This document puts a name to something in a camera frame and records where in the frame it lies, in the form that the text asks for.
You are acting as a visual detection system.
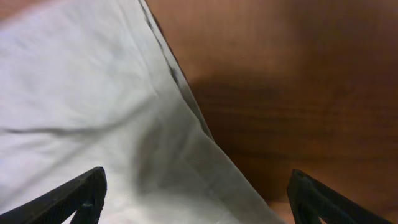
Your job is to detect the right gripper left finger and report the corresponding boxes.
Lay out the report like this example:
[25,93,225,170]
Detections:
[1,167,107,224]

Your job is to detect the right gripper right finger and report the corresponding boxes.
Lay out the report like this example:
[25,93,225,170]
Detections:
[287,169,391,224]

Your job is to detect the khaki green shorts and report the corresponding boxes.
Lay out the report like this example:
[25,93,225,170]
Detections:
[1,1,281,224]

